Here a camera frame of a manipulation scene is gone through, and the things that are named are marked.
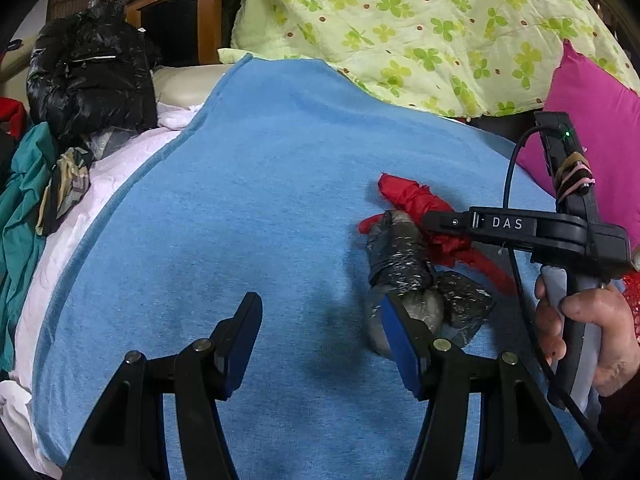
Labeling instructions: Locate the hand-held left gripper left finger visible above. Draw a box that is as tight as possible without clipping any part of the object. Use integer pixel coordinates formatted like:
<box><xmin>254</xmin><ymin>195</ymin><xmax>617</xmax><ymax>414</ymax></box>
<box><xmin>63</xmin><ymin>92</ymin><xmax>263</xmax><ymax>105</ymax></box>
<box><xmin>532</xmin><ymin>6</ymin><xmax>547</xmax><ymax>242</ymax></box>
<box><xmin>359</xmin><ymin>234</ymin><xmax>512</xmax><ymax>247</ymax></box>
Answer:
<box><xmin>61</xmin><ymin>291</ymin><xmax>264</xmax><ymax>480</ymax></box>

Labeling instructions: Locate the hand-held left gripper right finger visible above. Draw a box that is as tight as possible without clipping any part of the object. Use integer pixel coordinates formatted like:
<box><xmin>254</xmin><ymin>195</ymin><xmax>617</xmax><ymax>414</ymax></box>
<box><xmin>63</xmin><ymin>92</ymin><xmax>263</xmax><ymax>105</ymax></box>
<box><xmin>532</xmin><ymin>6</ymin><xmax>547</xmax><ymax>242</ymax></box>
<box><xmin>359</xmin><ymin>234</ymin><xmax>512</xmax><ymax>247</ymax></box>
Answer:
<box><xmin>381</xmin><ymin>294</ymin><xmax>583</xmax><ymax>480</ymax></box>

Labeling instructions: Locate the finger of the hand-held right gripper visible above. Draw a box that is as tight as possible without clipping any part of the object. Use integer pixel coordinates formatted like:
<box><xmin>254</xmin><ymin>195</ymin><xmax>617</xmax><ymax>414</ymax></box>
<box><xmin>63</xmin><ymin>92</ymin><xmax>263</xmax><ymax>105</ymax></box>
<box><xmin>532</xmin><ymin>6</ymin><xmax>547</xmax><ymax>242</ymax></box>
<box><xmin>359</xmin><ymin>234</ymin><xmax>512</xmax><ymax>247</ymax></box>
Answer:
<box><xmin>421</xmin><ymin>206</ymin><xmax>545</xmax><ymax>250</ymax></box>

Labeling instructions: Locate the red plastic bag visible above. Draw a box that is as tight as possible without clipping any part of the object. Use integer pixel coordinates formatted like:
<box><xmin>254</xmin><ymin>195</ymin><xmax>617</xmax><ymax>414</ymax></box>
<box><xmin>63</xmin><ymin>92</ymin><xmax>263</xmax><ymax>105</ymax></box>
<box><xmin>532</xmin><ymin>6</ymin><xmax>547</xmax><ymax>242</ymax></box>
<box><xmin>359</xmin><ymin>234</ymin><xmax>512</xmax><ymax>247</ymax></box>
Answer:
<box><xmin>359</xmin><ymin>172</ymin><xmax>519</xmax><ymax>297</ymax></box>

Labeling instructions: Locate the black silver foil packet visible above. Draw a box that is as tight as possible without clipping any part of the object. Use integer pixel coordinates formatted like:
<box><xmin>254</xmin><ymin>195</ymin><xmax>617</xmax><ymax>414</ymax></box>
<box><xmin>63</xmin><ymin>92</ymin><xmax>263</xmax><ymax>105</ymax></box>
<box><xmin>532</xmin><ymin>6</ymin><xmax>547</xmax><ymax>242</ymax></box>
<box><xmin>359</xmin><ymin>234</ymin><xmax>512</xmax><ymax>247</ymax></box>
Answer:
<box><xmin>365</xmin><ymin>210</ymin><xmax>447</xmax><ymax>357</ymax></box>

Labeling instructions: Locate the red mesh plastic basket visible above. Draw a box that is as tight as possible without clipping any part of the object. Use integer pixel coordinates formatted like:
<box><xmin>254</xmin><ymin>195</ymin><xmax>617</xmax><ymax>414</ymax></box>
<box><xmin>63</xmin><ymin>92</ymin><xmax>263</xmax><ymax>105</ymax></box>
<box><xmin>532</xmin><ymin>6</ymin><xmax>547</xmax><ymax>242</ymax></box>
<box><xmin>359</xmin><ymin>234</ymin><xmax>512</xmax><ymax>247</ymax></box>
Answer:
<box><xmin>622</xmin><ymin>270</ymin><xmax>640</xmax><ymax>352</ymax></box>

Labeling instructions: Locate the person's right hand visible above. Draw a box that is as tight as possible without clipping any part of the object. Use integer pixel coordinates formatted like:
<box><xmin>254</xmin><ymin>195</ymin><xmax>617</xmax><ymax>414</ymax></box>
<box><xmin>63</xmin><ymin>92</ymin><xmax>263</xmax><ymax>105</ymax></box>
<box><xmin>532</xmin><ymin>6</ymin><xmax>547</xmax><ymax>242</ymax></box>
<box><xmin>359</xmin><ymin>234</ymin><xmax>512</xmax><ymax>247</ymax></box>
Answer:
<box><xmin>533</xmin><ymin>276</ymin><xmax>640</xmax><ymax>397</ymax></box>

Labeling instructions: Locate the crumpled black foil wrapper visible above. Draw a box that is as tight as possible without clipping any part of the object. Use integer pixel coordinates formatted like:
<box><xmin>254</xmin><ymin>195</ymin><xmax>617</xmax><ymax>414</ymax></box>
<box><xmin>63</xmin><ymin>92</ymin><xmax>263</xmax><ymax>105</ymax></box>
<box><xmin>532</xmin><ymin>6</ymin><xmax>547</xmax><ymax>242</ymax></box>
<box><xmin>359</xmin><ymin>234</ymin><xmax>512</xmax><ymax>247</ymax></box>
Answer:
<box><xmin>434</xmin><ymin>271</ymin><xmax>497</xmax><ymax>349</ymax></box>

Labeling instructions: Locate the magenta pillow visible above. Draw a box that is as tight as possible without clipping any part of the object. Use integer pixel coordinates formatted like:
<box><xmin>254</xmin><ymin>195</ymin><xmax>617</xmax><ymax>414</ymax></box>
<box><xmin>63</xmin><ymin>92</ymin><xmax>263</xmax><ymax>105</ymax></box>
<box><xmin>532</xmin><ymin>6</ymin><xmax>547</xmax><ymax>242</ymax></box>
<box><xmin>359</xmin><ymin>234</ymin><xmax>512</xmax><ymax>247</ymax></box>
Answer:
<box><xmin>515</xmin><ymin>39</ymin><xmax>640</xmax><ymax>213</ymax></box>

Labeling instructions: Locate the blue blanket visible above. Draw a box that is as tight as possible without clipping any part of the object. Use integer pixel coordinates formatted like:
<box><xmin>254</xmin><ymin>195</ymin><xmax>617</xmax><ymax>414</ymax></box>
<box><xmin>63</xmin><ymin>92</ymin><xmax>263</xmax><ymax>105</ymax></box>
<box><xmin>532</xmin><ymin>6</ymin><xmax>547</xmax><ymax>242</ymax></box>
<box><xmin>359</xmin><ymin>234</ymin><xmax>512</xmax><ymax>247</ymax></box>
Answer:
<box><xmin>30</xmin><ymin>55</ymin><xmax>627</xmax><ymax>480</ymax></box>

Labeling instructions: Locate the green clover print blanket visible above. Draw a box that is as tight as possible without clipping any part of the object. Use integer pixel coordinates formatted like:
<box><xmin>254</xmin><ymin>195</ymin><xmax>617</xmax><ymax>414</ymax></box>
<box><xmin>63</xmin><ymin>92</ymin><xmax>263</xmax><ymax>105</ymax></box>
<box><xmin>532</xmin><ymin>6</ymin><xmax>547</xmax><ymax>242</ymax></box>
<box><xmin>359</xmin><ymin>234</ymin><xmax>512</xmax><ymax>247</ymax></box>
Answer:
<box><xmin>230</xmin><ymin>0</ymin><xmax>640</xmax><ymax>122</ymax></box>

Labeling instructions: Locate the white pink sheet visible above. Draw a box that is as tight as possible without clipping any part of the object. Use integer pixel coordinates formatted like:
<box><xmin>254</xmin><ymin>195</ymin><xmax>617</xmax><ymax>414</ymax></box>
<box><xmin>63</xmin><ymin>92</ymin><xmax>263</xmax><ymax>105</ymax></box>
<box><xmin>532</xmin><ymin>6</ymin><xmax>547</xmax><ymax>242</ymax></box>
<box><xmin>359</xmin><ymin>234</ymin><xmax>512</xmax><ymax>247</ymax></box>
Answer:
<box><xmin>0</xmin><ymin>102</ymin><xmax>202</xmax><ymax>477</ymax></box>

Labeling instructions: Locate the camouflage cloth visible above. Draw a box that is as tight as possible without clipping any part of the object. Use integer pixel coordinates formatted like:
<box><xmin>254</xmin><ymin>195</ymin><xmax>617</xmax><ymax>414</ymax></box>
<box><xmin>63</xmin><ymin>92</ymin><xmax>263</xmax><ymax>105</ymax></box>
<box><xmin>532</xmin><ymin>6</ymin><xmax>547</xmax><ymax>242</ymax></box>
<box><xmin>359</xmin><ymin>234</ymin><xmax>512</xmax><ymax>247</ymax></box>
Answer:
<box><xmin>35</xmin><ymin>147</ymin><xmax>94</xmax><ymax>237</ymax></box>

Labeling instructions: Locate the teal cloth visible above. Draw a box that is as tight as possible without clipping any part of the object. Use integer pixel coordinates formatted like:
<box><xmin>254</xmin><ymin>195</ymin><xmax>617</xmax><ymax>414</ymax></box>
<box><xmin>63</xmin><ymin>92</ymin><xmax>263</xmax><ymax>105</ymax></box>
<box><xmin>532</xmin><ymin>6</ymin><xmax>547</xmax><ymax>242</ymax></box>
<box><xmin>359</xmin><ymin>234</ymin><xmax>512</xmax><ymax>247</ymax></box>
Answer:
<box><xmin>0</xmin><ymin>122</ymin><xmax>67</xmax><ymax>372</ymax></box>

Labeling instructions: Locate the cream leather cushion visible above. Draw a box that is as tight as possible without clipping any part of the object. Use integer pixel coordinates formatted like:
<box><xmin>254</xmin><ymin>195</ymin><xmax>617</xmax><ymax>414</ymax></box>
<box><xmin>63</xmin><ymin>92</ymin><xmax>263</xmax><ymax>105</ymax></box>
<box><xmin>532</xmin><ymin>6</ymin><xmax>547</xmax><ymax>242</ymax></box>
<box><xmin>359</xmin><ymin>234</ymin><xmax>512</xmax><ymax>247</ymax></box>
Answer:
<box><xmin>151</xmin><ymin>62</ymin><xmax>237</xmax><ymax>109</ymax></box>

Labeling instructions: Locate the black puffer jacket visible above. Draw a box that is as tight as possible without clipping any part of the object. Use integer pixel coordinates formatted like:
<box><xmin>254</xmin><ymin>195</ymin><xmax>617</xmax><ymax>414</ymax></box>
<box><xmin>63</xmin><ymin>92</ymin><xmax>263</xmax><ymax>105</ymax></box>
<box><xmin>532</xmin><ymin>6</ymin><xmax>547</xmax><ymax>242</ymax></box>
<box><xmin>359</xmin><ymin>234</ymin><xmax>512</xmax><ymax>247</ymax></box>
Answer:
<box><xmin>25</xmin><ymin>0</ymin><xmax>162</xmax><ymax>142</ymax></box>

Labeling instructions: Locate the red cloth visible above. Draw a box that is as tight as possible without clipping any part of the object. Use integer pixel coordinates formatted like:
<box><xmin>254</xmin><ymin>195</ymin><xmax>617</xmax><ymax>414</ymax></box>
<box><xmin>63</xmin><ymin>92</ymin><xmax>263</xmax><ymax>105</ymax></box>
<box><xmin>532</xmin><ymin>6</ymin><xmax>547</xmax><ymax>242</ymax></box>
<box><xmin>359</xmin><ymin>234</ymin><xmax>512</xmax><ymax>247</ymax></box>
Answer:
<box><xmin>0</xmin><ymin>97</ymin><xmax>29</xmax><ymax>142</ymax></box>

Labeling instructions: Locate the wooden cabinet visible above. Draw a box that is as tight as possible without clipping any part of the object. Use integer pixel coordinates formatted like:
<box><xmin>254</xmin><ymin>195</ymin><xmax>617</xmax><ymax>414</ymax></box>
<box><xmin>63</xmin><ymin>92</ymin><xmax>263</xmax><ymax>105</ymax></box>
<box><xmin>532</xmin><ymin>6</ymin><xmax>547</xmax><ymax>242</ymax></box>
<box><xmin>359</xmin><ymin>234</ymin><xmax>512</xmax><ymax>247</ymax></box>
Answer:
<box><xmin>125</xmin><ymin>0</ymin><xmax>247</xmax><ymax>69</ymax></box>

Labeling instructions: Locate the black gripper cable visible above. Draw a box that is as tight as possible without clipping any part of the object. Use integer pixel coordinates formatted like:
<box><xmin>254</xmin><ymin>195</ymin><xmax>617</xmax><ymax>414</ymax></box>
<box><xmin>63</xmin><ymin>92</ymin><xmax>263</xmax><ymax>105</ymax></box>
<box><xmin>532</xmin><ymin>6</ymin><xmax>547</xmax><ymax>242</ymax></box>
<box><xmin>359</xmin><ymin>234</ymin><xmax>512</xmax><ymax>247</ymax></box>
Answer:
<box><xmin>502</xmin><ymin>125</ymin><xmax>615</xmax><ymax>457</ymax></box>

